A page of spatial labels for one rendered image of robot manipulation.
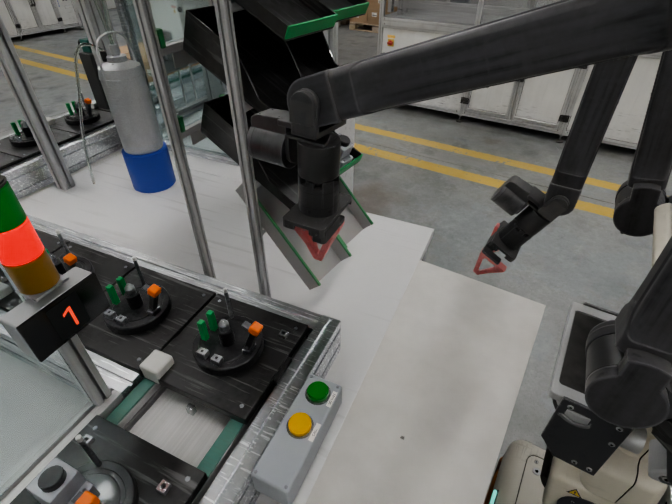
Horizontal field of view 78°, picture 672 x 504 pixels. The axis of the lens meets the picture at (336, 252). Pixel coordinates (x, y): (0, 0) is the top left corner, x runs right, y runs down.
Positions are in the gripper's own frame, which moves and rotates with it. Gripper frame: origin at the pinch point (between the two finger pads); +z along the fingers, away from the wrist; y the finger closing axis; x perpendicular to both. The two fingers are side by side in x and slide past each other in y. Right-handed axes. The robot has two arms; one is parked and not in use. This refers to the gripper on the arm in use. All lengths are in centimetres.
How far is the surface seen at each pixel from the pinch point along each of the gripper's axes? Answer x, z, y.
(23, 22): -833, 127, -474
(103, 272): -60, 29, 0
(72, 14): -822, 126, -566
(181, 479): -8.7, 27.0, 29.6
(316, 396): 3.8, 26.4, 7.9
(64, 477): -17.0, 15.3, 38.6
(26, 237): -28.6, -9.7, 23.9
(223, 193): -70, 40, -59
